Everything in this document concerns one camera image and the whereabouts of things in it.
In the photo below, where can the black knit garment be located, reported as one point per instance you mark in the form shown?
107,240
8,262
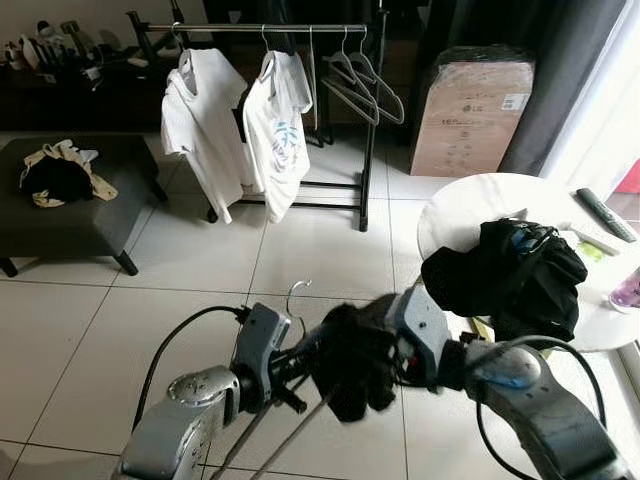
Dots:
355,370

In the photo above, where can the robot right arm silver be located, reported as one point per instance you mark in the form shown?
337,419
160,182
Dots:
540,400

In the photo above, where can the white T-shirt blue print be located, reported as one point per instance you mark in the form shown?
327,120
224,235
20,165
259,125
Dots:
280,150

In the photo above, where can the black clothes rack chrome bar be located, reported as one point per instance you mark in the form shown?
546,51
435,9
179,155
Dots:
366,150

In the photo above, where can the round white table gold legs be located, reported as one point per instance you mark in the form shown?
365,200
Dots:
470,205

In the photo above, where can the plain white T-shirt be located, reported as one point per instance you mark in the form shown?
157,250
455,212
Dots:
205,130

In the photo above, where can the dark grey ottoman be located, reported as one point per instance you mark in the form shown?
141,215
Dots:
120,170

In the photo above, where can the beige garment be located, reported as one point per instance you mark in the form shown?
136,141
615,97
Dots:
95,185

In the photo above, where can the purple plastic bottle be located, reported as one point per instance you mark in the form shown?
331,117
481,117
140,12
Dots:
625,292

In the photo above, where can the plastic wrapped cardboard box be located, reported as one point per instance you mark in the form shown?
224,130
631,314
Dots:
470,120

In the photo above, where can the small black garment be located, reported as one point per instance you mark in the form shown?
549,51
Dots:
58,180

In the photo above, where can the small green packet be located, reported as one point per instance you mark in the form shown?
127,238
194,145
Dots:
592,252

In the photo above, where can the white remote control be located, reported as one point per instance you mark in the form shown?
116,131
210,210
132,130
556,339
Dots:
600,240

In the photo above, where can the red cushion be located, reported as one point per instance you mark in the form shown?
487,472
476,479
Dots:
632,178

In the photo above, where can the black remote control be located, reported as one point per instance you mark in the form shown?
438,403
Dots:
605,213

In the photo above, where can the white sheer curtain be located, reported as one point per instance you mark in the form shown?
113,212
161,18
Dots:
620,100

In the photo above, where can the dark grey curtain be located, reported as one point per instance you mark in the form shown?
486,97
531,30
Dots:
570,70

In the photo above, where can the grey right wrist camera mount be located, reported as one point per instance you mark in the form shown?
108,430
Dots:
420,325

